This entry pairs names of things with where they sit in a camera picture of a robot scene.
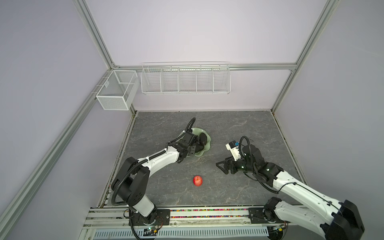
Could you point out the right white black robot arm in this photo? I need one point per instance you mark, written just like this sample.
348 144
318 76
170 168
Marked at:
323 215

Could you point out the aluminium corner frame post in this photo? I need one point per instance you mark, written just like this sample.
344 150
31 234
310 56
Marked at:
90 24

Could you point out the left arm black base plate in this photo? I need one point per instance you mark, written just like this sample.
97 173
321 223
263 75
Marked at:
158 217

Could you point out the white wire long shelf basket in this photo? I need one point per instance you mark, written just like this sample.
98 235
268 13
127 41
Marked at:
186 78

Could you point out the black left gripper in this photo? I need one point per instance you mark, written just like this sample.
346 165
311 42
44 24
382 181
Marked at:
194 145

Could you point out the white perforated cable tray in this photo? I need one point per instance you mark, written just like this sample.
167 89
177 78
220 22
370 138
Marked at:
183 233

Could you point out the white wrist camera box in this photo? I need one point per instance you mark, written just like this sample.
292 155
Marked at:
233 147

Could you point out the white mesh square basket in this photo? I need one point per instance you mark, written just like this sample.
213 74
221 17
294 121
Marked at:
118 90

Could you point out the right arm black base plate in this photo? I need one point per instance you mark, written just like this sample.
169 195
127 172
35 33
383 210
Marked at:
258 215

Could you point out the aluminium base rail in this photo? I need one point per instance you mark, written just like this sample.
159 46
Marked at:
193 217

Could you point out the light green wavy fruit bowl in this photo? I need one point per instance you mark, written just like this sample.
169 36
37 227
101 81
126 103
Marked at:
197 131

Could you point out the red fake apple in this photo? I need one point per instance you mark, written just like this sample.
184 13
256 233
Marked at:
198 181

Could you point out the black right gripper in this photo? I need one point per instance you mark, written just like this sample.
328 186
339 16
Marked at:
225 169

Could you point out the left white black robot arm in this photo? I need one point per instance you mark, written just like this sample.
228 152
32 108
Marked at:
130 184

